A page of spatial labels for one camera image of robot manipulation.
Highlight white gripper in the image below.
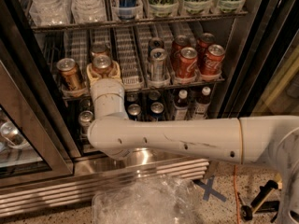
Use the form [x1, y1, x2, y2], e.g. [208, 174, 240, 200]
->
[86, 61, 124, 101]

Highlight orange can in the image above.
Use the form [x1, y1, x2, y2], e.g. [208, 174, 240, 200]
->
[90, 44, 110, 59]
[56, 58, 85, 91]
[92, 55, 113, 77]

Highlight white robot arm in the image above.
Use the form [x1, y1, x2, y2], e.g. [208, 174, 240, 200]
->
[87, 77, 299, 224]

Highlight orange can behind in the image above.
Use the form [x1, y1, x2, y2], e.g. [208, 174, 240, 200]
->
[90, 44, 110, 59]

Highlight silver can back left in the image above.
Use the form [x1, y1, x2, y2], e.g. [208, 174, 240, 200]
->
[79, 98, 93, 112]

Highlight silver can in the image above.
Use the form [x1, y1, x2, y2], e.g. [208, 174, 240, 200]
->
[78, 110, 94, 135]
[149, 48, 167, 81]
[79, 98, 93, 112]

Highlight blue pepsi can back left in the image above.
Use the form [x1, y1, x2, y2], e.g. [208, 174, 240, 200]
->
[125, 93, 139, 106]

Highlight blue pepsi can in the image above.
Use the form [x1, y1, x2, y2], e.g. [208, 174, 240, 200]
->
[127, 104, 142, 121]
[125, 93, 139, 106]
[147, 91, 161, 105]
[149, 102, 164, 121]

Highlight blue pepsi can front left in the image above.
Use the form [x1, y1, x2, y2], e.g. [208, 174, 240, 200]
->
[127, 104, 142, 121]

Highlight silver can bottom left front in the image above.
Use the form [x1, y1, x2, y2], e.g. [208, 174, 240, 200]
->
[78, 110, 94, 135]

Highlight blue pepsi can back right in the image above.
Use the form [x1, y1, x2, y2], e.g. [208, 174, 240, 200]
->
[147, 91, 161, 105]

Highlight dark blue can behind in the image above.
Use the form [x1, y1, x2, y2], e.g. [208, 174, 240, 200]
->
[148, 37, 164, 55]

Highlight blue pepsi can front right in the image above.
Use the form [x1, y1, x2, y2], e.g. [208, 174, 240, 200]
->
[149, 102, 164, 121]

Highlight red cola can back left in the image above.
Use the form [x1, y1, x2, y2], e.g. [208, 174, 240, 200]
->
[170, 35, 191, 71]

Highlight red cola can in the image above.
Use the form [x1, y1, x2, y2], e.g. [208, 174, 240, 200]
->
[200, 44, 225, 76]
[196, 33, 215, 65]
[170, 35, 191, 71]
[176, 47, 198, 78]

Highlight red cola can front left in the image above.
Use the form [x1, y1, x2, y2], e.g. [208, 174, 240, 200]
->
[176, 47, 198, 78]

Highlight open glass fridge door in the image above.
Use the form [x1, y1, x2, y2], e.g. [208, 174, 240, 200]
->
[0, 43, 73, 188]

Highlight red cola can front right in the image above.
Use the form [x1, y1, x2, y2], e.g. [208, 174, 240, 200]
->
[200, 44, 225, 76]

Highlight red cola can back right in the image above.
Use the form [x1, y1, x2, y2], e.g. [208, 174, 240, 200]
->
[196, 33, 215, 65]

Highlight fridge bottom vent grille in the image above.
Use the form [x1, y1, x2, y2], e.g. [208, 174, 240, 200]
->
[0, 153, 209, 218]

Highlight right glass fridge door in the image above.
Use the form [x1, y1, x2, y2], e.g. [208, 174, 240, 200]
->
[220, 0, 299, 118]

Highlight clear plastic bottles right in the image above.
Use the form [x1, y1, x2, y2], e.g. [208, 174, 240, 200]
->
[71, 0, 107, 24]

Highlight clear plastic bottles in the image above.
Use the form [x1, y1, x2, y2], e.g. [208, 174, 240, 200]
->
[71, 0, 107, 24]
[29, 0, 71, 26]

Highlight brown bottle white cap left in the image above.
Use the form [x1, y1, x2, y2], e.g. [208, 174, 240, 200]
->
[171, 90, 188, 120]

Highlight brown bottle white cap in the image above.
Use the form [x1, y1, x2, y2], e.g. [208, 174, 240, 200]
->
[171, 90, 188, 120]
[191, 87, 211, 119]

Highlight clear plastic bottles left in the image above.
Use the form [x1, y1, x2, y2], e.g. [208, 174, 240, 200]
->
[29, 0, 71, 26]

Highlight brown bottle white cap right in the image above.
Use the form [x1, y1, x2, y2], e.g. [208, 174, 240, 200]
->
[191, 87, 211, 119]

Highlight blue tape cross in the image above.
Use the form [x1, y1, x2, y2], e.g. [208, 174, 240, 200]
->
[193, 176, 226, 203]

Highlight middle wire shelf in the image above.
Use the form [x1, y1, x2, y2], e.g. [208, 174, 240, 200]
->
[61, 75, 226, 103]

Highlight wire shelf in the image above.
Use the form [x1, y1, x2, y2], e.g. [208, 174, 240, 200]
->
[61, 75, 226, 103]
[31, 10, 248, 33]

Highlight top wire shelf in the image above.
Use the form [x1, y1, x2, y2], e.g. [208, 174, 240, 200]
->
[31, 10, 248, 33]

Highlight orange cable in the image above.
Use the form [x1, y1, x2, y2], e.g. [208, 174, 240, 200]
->
[233, 164, 241, 224]

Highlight yellow black cart frame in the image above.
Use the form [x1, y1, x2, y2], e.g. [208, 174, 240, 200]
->
[239, 180, 280, 223]

